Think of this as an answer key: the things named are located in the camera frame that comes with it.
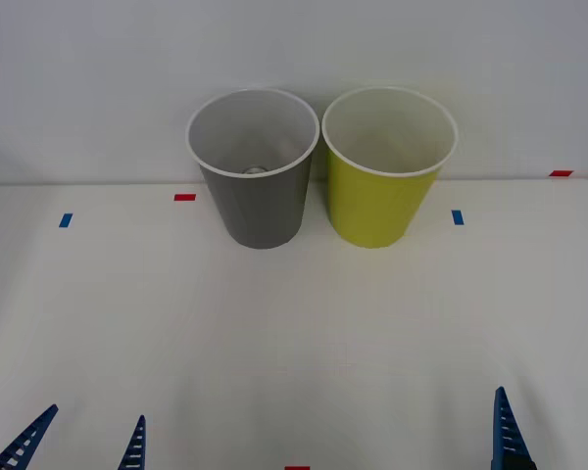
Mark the yellow-green plastic waste bin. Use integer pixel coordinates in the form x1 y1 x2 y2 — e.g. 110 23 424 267
320 85 460 250

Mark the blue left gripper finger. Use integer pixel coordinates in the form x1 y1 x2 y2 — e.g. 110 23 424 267
0 403 60 470
117 414 147 470

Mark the grey plastic waste bin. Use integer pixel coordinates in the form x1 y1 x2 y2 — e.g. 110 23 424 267
185 87 321 250

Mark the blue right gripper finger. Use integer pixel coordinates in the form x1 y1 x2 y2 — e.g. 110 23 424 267
489 386 538 470

